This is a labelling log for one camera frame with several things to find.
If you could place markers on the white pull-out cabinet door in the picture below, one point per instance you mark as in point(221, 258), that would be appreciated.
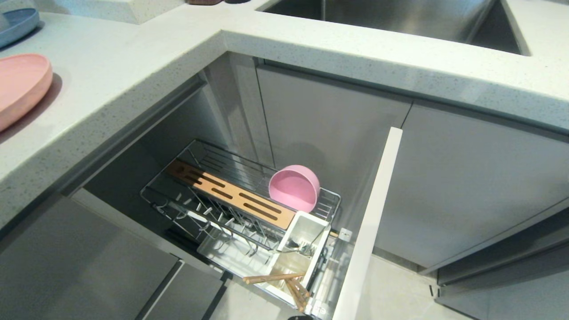
point(369, 231)

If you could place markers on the pink bowl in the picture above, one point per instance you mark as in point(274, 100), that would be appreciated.
point(293, 189)

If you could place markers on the wooden knife block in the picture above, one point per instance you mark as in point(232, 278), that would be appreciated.
point(231, 193)

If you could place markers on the white utensil holder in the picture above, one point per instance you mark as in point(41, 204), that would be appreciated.
point(295, 255)

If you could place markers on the wooden chopstick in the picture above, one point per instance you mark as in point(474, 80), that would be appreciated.
point(271, 278)
point(295, 295)
point(300, 288)

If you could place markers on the stainless steel sink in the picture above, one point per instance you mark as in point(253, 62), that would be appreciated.
point(400, 18)

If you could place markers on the grey cabinet door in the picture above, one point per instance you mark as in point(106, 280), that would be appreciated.
point(471, 186)

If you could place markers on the grey cabinet drawer front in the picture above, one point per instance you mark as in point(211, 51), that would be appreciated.
point(84, 266)

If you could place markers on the pink plate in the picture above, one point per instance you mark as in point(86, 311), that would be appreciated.
point(18, 86)

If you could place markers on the blue plate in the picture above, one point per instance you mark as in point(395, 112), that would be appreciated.
point(15, 24)

